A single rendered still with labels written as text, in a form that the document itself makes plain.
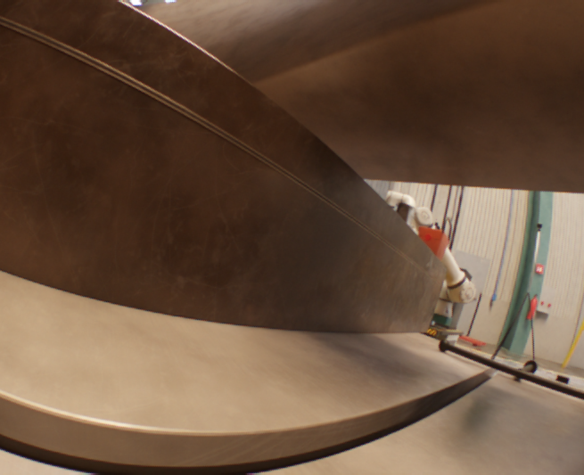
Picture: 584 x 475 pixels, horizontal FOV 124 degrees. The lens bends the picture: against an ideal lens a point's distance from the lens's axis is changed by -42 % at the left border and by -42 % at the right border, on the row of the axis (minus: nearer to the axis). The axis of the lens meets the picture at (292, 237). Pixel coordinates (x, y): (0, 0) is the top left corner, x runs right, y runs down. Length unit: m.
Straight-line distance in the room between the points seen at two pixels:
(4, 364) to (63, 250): 0.19
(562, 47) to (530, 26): 0.06
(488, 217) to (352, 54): 7.88
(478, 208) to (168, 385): 8.23
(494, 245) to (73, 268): 8.14
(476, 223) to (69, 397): 8.15
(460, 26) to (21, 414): 0.61
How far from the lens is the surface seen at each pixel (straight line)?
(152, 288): 0.39
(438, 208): 2.54
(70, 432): 0.21
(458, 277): 1.88
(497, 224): 8.32
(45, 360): 0.24
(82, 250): 0.37
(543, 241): 7.54
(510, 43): 0.49
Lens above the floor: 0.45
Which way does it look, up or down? 5 degrees up
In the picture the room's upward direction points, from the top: 20 degrees clockwise
